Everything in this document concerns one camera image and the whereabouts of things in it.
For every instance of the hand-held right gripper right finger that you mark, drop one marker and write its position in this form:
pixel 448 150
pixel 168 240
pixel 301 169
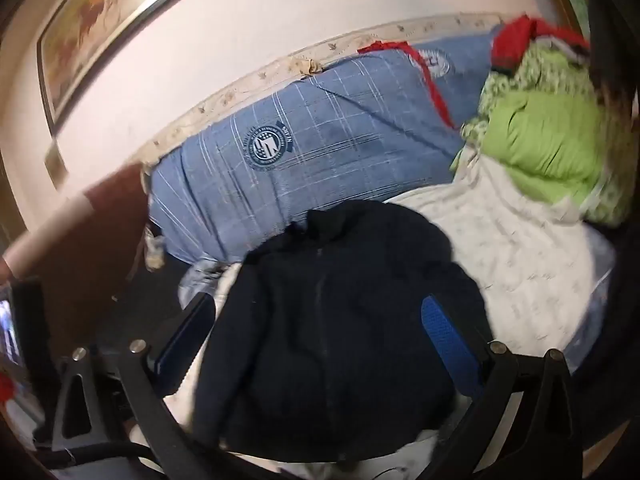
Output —
pixel 450 342

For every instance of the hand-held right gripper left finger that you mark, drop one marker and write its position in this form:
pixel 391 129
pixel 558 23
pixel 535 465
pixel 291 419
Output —
pixel 185 332

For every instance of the dark navy zip jacket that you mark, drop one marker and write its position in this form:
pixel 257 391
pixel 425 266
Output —
pixel 325 335

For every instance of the grey-blue knotted cloth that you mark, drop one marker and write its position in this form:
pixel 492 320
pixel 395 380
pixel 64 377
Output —
pixel 197 277

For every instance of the white quilted blanket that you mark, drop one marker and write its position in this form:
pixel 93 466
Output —
pixel 525 270

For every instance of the brown wooden panel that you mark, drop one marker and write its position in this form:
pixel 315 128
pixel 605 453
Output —
pixel 90 270

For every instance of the black monitor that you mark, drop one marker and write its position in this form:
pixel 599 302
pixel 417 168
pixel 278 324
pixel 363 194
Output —
pixel 30 320

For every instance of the pale pink cylinder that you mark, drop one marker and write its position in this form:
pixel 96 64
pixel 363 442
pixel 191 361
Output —
pixel 45 240

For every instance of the green patterned cloth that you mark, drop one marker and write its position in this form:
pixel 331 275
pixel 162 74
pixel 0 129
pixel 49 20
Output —
pixel 540 145

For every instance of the floral headboard trim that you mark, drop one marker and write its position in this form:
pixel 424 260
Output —
pixel 225 97

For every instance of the blue red-edged pillow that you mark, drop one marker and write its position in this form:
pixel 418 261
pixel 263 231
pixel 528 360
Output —
pixel 465 85

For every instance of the red cloth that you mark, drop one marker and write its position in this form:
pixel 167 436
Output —
pixel 515 40

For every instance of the large silver-framed painting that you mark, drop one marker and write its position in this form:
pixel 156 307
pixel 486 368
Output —
pixel 100 25

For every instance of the beige wall switch plate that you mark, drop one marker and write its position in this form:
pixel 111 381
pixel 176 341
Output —
pixel 55 162

